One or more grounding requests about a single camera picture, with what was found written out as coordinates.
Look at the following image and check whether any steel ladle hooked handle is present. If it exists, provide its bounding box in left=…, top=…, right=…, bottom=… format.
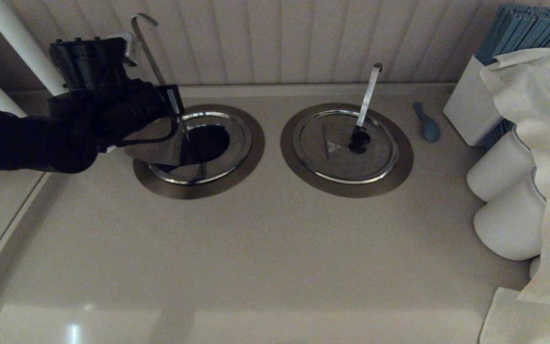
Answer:
left=130, top=13, right=206, bottom=178
left=354, top=63, right=382, bottom=129

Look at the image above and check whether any hinged steel lid black knob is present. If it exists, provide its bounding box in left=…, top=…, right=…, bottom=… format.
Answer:
left=292, top=109, right=399, bottom=184
left=122, top=111, right=252, bottom=185

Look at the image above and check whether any small blue spoon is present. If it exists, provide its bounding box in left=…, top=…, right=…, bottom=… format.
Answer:
left=413, top=101, right=441, bottom=143

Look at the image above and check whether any bronze round well collar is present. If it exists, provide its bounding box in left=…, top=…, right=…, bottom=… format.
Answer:
left=280, top=102, right=413, bottom=198
left=132, top=104, right=265, bottom=200

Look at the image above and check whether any long white round pole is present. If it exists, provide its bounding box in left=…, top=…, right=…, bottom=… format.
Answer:
left=0, top=0, right=68, bottom=96

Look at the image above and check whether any white rectangular holder box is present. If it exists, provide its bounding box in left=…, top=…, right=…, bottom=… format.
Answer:
left=443, top=55, right=504, bottom=147

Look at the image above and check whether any white jar with blue rim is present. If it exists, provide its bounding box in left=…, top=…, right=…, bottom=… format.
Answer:
left=465, top=128, right=536, bottom=202
left=473, top=168, right=545, bottom=261

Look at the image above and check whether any blue straws bundle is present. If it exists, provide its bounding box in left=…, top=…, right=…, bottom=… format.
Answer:
left=475, top=5, right=550, bottom=66

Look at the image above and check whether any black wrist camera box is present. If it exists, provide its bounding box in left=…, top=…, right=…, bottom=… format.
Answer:
left=164, top=85, right=184, bottom=117

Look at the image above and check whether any black camera cable loop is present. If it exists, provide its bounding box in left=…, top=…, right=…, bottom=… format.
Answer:
left=121, top=115, right=181, bottom=147

